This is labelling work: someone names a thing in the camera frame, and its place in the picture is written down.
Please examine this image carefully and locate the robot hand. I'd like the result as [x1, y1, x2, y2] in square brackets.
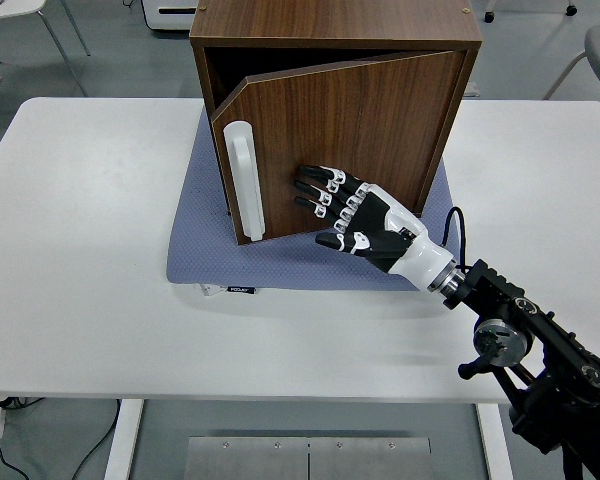
[293, 164, 455, 294]

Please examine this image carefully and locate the brown wooden cabinet door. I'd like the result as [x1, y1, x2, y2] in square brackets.
[209, 49, 467, 246]

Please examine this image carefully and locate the brown wooden cabinet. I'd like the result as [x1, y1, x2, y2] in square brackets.
[188, 0, 483, 246]

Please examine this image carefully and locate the blue textured mat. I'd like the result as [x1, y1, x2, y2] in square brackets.
[165, 107, 456, 294]

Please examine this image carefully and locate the office chair base with casters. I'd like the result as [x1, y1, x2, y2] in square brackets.
[483, 0, 579, 23]

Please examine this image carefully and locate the grey metal plate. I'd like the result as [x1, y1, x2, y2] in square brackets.
[307, 437, 432, 480]
[185, 436, 310, 480]

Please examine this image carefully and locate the white table leg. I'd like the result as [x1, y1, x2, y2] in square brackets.
[103, 398, 145, 480]
[475, 402, 514, 480]

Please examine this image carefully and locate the white appliance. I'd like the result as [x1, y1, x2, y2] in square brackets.
[140, 0, 201, 34]

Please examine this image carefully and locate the white table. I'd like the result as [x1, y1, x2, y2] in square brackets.
[0, 97, 600, 404]

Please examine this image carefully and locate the white chair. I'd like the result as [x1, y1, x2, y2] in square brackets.
[0, 0, 91, 99]

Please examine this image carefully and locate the white door handle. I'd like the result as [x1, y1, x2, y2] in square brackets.
[222, 120, 267, 241]

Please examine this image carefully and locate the black power cable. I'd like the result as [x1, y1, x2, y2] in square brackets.
[72, 399, 123, 480]
[0, 424, 34, 480]

